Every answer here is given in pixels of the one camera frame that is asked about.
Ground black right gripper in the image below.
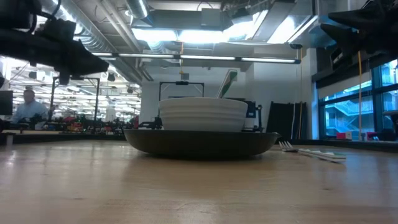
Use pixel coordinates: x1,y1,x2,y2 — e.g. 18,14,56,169
320,0,398,56

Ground black stand frame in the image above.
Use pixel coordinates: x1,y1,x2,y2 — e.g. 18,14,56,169
158,80,206,101

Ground white ceramic bowl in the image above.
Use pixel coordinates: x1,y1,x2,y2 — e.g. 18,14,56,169
158,97,249,133

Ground black device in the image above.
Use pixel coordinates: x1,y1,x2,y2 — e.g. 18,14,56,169
244,100,264,133

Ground dark round plate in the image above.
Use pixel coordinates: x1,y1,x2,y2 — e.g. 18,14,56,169
123,129,282,157

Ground black rig frame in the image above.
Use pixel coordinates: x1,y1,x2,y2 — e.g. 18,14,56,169
49,75,101,125

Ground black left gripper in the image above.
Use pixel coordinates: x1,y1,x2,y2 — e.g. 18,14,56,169
0,28,110,77

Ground person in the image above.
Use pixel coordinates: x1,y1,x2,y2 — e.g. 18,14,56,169
11,89,50,131

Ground black leaning panels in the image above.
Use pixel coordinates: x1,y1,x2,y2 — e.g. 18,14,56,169
266,101,309,141

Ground yellow hanging cord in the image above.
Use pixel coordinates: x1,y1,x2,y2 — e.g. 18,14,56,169
178,41,185,75

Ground black monitor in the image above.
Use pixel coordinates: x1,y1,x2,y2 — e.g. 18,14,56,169
0,90,14,116

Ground spoon with green white handle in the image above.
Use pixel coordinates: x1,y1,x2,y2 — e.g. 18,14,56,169
215,68,239,100

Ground long ceiling light fixture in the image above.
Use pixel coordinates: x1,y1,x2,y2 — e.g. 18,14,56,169
91,52,302,65

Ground fork with green white handle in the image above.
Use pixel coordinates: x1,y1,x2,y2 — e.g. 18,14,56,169
278,140,347,163

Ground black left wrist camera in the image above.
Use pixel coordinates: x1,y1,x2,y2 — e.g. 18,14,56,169
35,17,78,43

